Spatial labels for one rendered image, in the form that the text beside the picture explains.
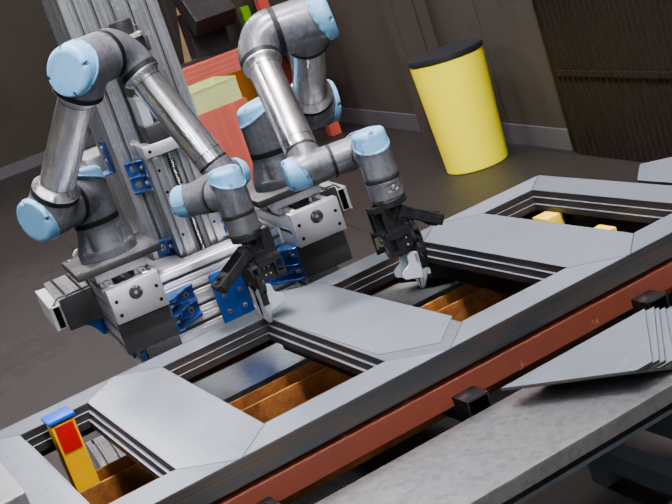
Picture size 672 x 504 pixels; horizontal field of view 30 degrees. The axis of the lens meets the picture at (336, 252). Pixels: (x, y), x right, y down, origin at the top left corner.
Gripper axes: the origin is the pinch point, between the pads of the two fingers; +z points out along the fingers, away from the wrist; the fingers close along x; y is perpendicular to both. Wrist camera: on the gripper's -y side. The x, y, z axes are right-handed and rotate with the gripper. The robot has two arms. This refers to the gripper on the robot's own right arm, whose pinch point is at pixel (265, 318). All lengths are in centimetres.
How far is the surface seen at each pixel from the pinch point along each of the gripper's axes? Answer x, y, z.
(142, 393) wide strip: -7.6, -34.0, 0.9
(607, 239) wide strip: -50, 59, 0
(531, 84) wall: 332, 311, 49
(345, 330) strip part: -28.4, 5.7, 0.7
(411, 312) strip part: -36.3, 17.5, 0.6
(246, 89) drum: 740, 309, 45
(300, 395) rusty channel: -7.1, -0.8, 17.6
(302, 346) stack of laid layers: -16.5, -0.1, 3.9
